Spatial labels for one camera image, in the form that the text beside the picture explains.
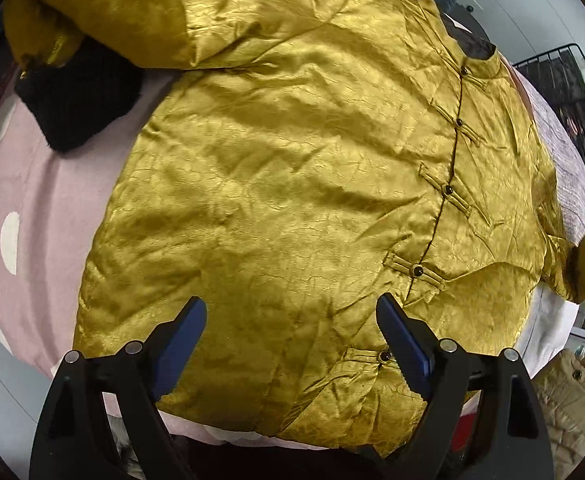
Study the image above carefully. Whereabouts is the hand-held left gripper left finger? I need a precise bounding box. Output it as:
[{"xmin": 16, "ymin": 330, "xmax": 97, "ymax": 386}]
[{"xmin": 28, "ymin": 296, "xmax": 208, "ymax": 480}]

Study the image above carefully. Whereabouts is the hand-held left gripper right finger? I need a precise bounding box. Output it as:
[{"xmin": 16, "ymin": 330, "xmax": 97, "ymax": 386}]
[{"xmin": 375, "ymin": 292, "xmax": 556, "ymax": 480}]

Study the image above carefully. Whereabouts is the gold satin jacket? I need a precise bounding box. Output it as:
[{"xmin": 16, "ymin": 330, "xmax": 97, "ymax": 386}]
[{"xmin": 2, "ymin": 0, "xmax": 585, "ymax": 458}]

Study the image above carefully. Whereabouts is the white cloth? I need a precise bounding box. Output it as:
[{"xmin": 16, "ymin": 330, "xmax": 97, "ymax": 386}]
[{"xmin": 515, "ymin": 282, "xmax": 581, "ymax": 376}]

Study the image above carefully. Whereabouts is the beige padded jacket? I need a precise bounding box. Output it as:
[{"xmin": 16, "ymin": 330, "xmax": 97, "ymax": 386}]
[{"xmin": 531, "ymin": 347, "xmax": 585, "ymax": 480}]

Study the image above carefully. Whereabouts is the pink polka-dot bed sheet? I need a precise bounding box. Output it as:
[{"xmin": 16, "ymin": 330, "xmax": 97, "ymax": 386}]
[{"xmin": 0, "ymin": 0, "xmax": 538, "ymax": 453}]

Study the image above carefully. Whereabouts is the grey-pink knitted blanket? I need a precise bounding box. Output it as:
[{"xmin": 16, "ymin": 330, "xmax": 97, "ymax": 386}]
[{"xmin": 510, "ymin": 60, "xmax": 585, "ymax": 248}]

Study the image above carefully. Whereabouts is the black wire rack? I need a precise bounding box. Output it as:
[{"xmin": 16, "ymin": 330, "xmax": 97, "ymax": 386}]
[{"xmin": 513, "ymin": 44, "xmax": 585, "ymax": 178}]

